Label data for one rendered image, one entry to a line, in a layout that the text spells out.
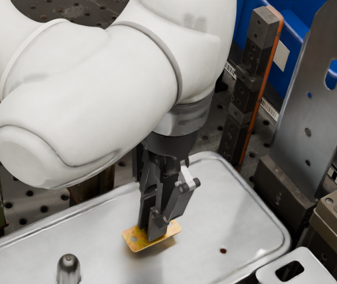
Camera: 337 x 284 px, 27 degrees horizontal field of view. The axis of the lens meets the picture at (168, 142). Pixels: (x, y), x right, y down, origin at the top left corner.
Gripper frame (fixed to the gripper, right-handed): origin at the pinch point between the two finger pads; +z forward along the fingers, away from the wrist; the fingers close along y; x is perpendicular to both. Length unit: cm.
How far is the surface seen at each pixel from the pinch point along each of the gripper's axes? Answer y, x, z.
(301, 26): -26, 50, 3
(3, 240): -9.6, -18.4, 5.4
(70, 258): 0.0, -13.1, 0.9
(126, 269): 2.6, -5.6, 5.9
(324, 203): 10.2, 23.2, 0.2
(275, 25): -13.9, 29.8, -13.0
